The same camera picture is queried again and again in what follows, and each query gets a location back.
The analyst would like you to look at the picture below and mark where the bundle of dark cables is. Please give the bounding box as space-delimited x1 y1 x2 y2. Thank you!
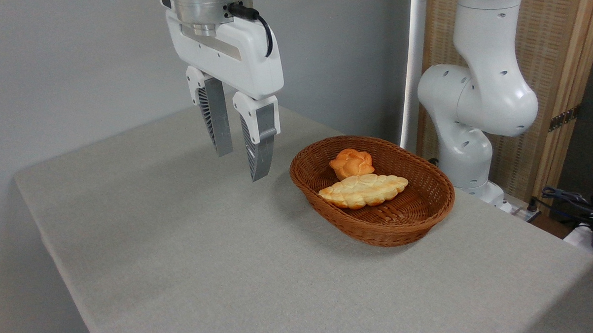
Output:
539 186 593 223

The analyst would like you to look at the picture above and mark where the dark metal screen hinge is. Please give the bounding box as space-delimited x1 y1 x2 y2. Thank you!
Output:
548 103 582 134

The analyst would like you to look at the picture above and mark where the long pale braided bread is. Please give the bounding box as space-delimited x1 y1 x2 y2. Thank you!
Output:
318 172 409 212

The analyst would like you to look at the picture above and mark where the brown wicker oval basket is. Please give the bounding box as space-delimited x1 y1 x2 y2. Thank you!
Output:
287 133 458 250

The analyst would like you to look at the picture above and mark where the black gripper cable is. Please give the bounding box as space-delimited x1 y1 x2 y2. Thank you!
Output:
225 2 275 58

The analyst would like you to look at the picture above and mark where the round orange bread roll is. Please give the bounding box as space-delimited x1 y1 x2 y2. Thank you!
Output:
329 148 376 182

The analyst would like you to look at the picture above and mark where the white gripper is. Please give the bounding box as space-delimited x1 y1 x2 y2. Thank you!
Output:
151 0 287 184

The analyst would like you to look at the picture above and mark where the white vertical pole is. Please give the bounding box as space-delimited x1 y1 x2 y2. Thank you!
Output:
399 0 427 152

